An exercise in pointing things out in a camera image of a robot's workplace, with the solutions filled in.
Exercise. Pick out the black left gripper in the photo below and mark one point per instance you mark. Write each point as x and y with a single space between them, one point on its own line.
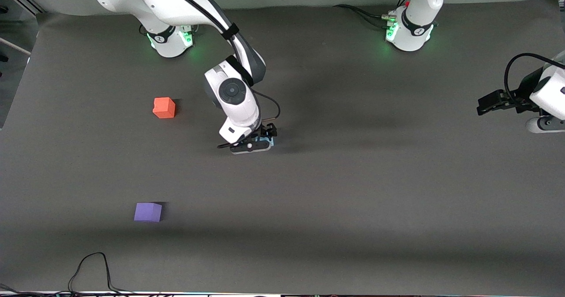
520 99

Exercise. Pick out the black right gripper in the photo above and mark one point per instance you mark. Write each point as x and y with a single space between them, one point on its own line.
266 132

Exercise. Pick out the light blue foam block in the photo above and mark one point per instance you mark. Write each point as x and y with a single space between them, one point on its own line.
270 140

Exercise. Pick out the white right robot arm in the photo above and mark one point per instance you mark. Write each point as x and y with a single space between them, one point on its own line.
176 5

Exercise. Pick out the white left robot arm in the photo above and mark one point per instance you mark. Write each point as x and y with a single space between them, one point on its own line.
415 10

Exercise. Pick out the orange foam block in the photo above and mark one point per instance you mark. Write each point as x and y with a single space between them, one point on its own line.
163 107

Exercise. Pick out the purple foam block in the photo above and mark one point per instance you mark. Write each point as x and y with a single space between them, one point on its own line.
148 212

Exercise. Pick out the dark grey table mat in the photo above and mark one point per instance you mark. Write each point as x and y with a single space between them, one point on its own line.
309 200

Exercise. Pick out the thin metal rod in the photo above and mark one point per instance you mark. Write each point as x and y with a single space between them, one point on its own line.
13 45

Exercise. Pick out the aluminium frame rail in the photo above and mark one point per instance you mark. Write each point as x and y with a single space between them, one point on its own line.
22 0

